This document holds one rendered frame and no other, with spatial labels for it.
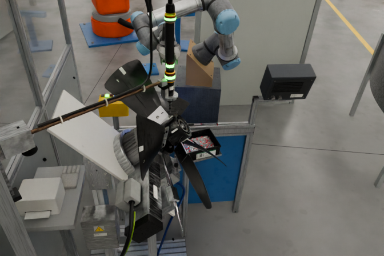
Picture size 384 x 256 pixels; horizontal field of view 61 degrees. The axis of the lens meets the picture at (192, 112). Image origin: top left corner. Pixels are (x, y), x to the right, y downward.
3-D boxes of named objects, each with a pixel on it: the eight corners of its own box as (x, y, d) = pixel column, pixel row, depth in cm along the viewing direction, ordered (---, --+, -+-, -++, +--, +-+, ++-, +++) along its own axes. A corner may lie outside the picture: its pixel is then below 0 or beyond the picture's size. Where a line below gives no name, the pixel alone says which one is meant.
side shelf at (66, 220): (16, 233, 137) (14, 229, 136) (39, 171, 166) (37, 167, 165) (74, 229, 140) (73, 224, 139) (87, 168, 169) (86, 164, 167)
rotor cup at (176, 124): (155, 148, 133) (179, 131, 129) (147, 121, 141) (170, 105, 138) (175, 158, 144) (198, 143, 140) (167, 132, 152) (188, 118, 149)
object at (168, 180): (161, 156, 140) (182, 234, 118) (158, 154, 138) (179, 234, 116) (165, 154, 139) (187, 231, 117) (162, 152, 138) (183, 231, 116)
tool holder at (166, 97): (164, 104, 136) (164, 84, 130) (155, 97, 140) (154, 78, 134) (181, 97, 141) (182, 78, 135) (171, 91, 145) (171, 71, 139)
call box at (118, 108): (99, 119, 181) (97, 103, 175) (102, 108, 190) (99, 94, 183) (128, 118, 183) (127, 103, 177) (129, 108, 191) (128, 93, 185)
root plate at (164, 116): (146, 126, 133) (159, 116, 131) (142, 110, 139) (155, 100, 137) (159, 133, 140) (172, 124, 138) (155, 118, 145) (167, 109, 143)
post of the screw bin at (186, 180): (181, 237, 231) (185, 155, 185) (180, 233, 233) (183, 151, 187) (186, 236, 233) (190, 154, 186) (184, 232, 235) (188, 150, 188)
